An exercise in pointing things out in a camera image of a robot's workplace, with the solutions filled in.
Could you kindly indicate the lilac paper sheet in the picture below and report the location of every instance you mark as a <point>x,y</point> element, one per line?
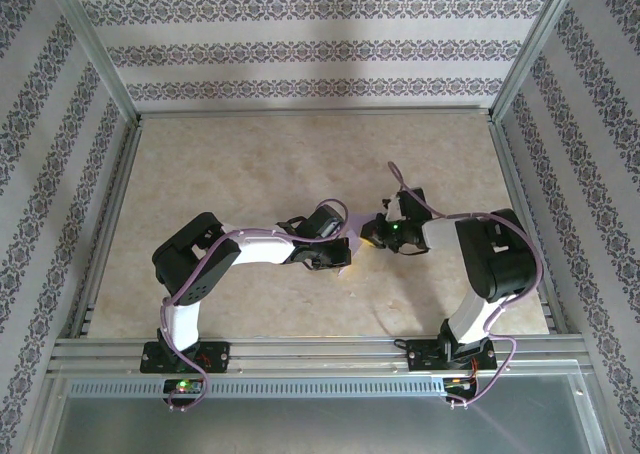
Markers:
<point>356,231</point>

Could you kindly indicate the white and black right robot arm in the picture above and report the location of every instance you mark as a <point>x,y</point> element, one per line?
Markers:
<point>500,259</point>

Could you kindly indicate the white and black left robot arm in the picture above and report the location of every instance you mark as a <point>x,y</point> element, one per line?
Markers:
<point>180,254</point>

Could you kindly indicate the grey metal sheet tray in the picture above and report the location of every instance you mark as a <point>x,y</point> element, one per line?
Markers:
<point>320,429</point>

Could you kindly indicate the controller board with orange light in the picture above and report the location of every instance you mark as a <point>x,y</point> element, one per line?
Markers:
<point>457,384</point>

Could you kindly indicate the controller board with green light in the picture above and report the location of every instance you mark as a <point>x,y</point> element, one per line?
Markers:
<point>182,386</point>

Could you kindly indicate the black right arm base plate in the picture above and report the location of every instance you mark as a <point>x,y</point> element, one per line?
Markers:
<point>420,356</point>

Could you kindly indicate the aluminium right table rail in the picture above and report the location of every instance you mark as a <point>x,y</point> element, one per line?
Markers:
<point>512,174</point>

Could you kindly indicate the aluminium table rail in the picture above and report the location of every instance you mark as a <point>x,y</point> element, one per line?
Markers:
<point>320,110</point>
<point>512,174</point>
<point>118,194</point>

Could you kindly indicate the aluminium back table rail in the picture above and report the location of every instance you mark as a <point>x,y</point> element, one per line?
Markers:
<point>320,110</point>

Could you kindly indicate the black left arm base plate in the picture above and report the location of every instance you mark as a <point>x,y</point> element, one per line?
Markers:
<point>217,356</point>

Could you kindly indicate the aluminium left table rail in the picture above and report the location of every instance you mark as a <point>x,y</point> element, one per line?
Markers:
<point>118,194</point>

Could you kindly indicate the aluminium right corner post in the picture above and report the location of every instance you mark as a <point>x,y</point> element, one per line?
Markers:
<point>534,49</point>

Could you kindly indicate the aluminium corner post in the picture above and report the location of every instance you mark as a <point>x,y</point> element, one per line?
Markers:
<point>100,49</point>
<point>534,49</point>

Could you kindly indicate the aluminium left corner post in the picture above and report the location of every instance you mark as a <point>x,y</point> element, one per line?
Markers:
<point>100,49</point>

